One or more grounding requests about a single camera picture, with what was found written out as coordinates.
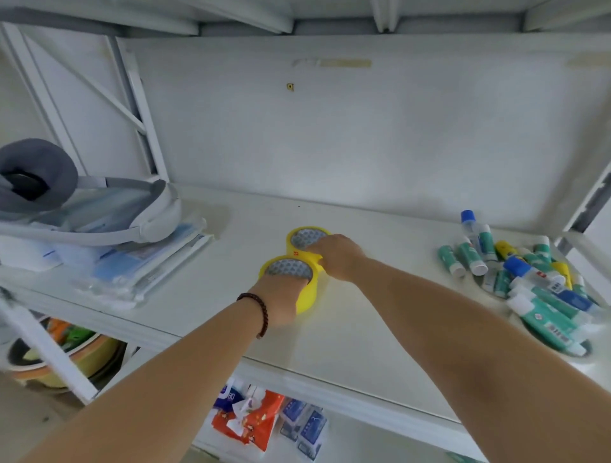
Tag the person's left hand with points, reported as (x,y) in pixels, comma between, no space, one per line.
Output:
(277,300)

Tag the person's right hand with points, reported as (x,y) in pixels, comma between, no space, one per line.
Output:
(341,257)

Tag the person's right fingers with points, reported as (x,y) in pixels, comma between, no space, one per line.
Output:
(319,244)

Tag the yellow tape roll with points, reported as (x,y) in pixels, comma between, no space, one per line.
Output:
(308,298)
(292,245)

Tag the person's right forearm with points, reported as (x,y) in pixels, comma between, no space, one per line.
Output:
(477,362)

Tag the person's left forearm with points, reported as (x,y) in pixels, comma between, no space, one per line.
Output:
(167,391)

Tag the white metal shelf rack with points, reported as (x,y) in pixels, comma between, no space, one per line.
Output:
(363,343)

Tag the blue wrapped packet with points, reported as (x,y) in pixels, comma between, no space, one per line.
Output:
(312,436)
(291,417)

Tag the blue white tissue packet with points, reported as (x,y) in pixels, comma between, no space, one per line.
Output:
(229,396)

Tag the stack of clear plastic packets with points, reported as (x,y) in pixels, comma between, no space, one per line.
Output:
(143,267)

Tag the beige tape strip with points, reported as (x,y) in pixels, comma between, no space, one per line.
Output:
(334,63)

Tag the orange tissue packet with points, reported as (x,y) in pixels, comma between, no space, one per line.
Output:
(255,419)

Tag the pile of glue sticks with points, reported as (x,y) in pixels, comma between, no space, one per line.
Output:
(534,291)

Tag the yellow plastic basin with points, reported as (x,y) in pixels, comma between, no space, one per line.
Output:
(93,360)

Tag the grey white VR headset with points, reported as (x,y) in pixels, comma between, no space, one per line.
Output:
(43,167)

